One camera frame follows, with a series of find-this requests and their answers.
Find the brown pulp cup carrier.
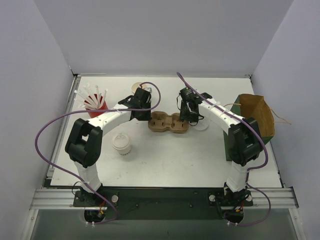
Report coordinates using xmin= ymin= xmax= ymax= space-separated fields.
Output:
xmin=148 ymin=111 xmax=189 ymax=134

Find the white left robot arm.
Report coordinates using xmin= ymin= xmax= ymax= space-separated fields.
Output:
xmin=65 ymin=88 xmax=152 ymax=206

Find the green brown paper bag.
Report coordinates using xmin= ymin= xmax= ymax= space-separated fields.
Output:
xmin=223 ymin=93 xmax=293 ymax=163

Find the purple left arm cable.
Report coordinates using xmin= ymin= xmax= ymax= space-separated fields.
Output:
xmin=34 ymin=81 xmax=161 ymax=225

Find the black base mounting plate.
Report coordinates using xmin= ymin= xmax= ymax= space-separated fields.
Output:
xmin=73 ymin=186 xmax=253 ymax=221

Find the white dome coffee lid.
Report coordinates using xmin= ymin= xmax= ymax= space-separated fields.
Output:
xmin=112 ymin=133 xmax=131 ymax=151

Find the white paper coffee cup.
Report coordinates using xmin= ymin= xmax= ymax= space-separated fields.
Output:
xmin=111 ymin=133 xmax=131 ymax=156

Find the white wrapped straws bundle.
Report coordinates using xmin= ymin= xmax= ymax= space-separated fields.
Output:
xmin=74 ymin=83 xmax=108 ymax=110

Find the red straw holder cup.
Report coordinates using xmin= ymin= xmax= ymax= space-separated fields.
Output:
xmin=84 ymin=93 xmax=108 ymax=118

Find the aluminium frame rail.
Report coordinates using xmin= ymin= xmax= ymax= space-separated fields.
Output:
xmin=30 ymin=187 xmax=299 ymax=210

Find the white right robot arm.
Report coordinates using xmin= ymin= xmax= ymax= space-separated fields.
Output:
xmin=179 ymin=87 xmax=263 ymax=201

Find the flat white plastic lid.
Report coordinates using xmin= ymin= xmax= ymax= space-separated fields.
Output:
xmin=193 ymin=118 xmax=209 ymax=131

